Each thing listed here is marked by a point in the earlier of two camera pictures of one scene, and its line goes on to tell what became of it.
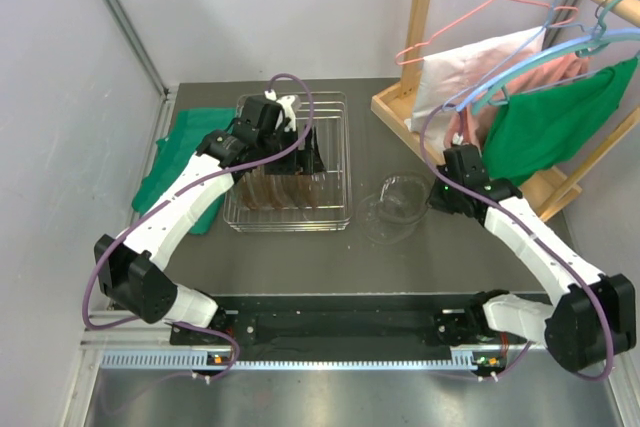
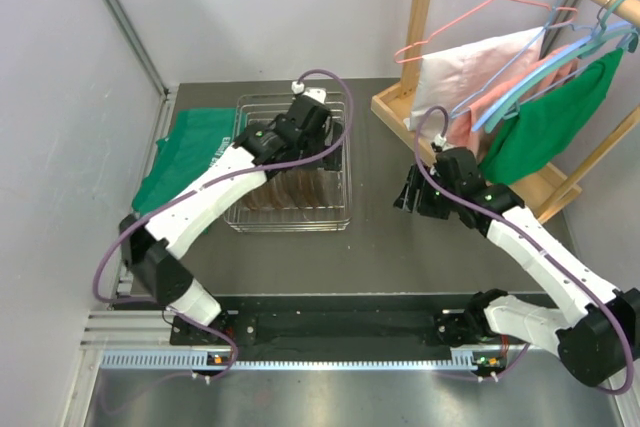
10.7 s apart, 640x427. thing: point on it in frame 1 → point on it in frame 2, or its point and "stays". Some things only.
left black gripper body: x=278 y=141 → x=314 y=146
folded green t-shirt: x=174 y=150 stays
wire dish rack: x=298 y=203 stays
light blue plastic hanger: x=549 y=54 → x=541 y=66
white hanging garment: x=447 y=78 stays
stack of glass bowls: x=404 y=197 → x=324 y=186
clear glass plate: x=375 y=228 → x=336 y=189
